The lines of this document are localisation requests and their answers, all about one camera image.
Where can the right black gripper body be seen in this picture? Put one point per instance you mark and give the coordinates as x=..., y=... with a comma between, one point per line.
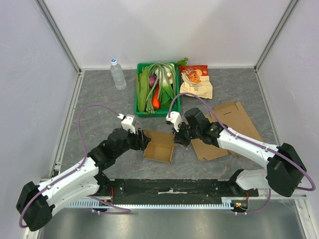
x=183, y=136

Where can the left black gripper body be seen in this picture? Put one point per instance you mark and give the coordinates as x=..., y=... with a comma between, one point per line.
x=132, y=142

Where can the small brown cardboard box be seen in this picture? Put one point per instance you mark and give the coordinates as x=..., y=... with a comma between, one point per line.
x=161, y=146

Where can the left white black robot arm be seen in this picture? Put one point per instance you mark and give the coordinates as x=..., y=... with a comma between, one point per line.
x=38, y=203

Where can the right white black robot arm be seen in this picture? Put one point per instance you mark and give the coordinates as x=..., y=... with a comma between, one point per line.
x=282, y=169

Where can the green plastic crate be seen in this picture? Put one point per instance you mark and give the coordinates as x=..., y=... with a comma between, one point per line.
x=175, y=104

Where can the orange carrot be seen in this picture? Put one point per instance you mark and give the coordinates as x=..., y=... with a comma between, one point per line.
x=155, y=100

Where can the green bok choy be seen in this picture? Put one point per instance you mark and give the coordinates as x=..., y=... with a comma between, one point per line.
x=168, y=92

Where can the orange beige snack bag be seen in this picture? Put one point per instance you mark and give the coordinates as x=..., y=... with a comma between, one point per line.
x=196, y=80

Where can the flat brown cardboard sheet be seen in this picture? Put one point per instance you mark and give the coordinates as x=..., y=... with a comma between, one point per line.
x=235, y=117

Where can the clear plastic water bottle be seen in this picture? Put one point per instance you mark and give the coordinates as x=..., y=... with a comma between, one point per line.
x=118, y=75

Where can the green leafy vegetable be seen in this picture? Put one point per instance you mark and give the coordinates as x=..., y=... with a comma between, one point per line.
x=142, y=88

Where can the white mushroom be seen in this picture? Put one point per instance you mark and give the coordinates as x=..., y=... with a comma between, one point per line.
x=169, y=75

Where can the purple onion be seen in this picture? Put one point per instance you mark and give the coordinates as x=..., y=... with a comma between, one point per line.
x=152, y=80

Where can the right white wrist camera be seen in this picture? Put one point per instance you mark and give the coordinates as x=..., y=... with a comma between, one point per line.
x=174, y=119

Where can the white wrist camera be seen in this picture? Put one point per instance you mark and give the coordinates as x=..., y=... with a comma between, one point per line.
x=174, y=119
x=127, y=122

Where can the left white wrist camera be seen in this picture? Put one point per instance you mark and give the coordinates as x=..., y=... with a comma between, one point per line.
x=127, y=122

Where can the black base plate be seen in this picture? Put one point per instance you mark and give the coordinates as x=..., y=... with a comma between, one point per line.
x=171, y=191

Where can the grey slotted cable duct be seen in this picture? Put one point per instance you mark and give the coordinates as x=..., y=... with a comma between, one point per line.
x=88, y=203

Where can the left aluminium frame post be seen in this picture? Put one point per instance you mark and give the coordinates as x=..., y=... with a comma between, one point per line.
x=58, y=34

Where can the aluminium frame post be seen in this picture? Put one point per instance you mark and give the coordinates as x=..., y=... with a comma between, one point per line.
x=276, y=33
x=58, y=34

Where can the right aluminium frame post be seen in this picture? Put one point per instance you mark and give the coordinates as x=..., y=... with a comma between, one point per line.
x=276, y=33

